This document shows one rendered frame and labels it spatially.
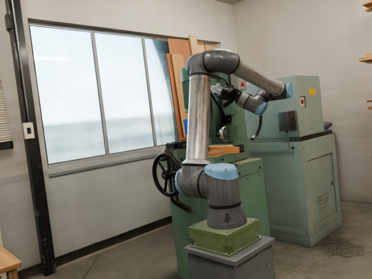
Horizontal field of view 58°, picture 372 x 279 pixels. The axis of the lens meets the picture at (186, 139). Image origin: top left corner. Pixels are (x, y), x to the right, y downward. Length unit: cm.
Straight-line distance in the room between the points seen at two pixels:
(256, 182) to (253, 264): 103
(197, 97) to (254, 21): 329
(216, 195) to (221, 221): 12
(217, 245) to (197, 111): 64
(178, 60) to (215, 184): 259
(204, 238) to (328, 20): 334
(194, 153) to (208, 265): 52
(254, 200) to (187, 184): 97
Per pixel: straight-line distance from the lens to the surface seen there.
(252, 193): 250
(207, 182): 155
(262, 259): 165
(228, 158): 221
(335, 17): 438
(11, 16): 316
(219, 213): 155
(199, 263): 164
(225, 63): 169
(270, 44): 472
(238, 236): 154
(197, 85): 172
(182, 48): 413
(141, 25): 389
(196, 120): 168
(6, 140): 284
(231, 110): 241
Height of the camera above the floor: 114
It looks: 3 degrees down
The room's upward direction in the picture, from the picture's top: 6 degrees counter-clockwise
